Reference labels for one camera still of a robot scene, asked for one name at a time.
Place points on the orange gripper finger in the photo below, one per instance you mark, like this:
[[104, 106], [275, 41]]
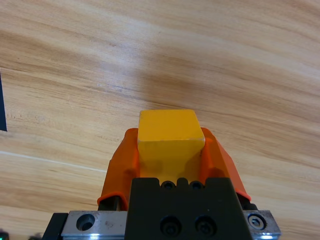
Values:
[[120, 165], [222, 167]]

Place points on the yellow wooden block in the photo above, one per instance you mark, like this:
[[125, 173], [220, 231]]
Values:
[[170, 130]]

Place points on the black tape square outline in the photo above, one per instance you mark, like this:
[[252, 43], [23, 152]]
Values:
[[2, 107]]

